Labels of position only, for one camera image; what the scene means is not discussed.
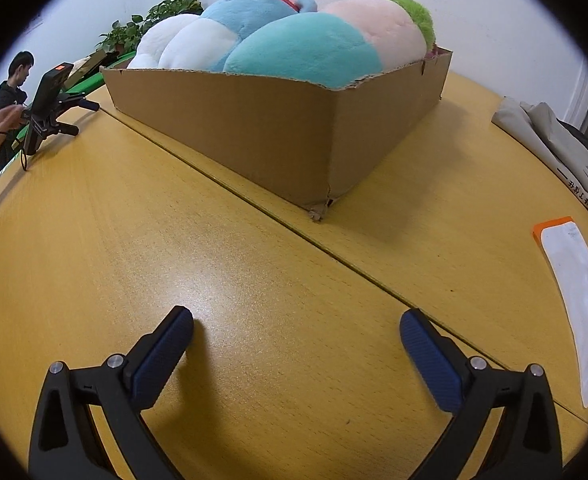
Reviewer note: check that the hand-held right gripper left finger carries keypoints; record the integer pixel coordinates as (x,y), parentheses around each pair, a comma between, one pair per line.
(161,355)

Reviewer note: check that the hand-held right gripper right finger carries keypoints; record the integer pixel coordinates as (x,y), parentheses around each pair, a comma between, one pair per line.
(431,360)

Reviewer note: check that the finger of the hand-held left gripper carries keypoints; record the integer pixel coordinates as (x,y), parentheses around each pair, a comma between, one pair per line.
(66,128)
(86,104)

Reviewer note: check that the cardboard box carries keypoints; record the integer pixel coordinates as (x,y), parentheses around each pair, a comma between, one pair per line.
(249,125)

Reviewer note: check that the light blue plush toy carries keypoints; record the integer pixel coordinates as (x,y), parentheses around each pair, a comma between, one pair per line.
(244,15)

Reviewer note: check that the person's left hand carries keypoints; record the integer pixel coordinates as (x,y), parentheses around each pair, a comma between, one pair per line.
(4,117)

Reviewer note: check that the green table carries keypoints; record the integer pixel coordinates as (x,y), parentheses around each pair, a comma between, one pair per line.
(81,87)

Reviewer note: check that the brown box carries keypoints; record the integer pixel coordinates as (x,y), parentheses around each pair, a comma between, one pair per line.
(91,65)

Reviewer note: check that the green potted plant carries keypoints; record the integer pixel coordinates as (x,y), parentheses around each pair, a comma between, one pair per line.
(119,35)
(174,7)

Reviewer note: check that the white plush toy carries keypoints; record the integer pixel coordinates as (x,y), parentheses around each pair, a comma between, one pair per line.
(174,42)

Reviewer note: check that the clipboard with paper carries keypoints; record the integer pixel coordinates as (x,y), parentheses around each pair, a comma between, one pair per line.
(568,280)

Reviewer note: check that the pink and teal plush toy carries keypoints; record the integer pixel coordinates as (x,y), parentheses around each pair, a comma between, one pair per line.
(314,45)

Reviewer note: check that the white grey device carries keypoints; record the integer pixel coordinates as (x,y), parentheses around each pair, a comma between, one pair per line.
(543,150)

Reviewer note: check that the dark cloth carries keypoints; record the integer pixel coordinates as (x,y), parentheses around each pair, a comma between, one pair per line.
(581,142)

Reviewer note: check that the magenta pink plush toy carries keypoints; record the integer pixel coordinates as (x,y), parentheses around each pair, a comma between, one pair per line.
(431,52)

